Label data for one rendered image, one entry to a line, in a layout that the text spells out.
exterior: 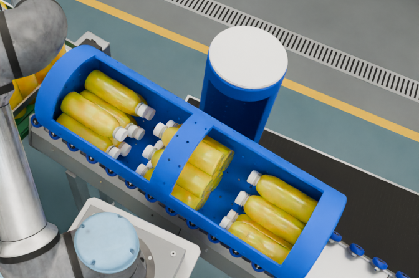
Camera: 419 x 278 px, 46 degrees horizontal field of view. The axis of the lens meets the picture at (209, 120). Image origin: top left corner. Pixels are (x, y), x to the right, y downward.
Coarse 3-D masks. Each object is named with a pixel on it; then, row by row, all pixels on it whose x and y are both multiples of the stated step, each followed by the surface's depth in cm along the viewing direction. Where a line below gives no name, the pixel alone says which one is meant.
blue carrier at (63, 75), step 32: (64, 64) 138; (96, 64) 158; (64, 96) 151; (160, 96) 139; (64, 128) 139; (192, 128) 132; (224, 128) 136; (96, 160) 143; (128, 160) 154; (160, 160) 129; (256, 160) 148; (160, 192) 133; (224, 192) 153; (256, 192) 151; (320, 192) 142; (320, 224) 121; (256, 256) 128; (288, 256) 122
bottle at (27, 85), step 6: (24, 78) 156; (30, 78) 158; (36, 78) 163; (18, 84) 159; (24, 84) 158; (30, 84) 160; (36, 84) 163; (24, 90) 161; (30, 90) 162; (24, 96) 164
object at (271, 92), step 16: (208, 64) 172; (208, 80) 176; (224, 80) 167; (208, 96) 210; (224, 96) 217; (240, 96) 169; (256, 96) 169; (272, 96) 176; (208, 112) 224; (224, 112) 229; (240, 112) 226; (256, 112) 216; (240, 128) 236; (256, 128) 221
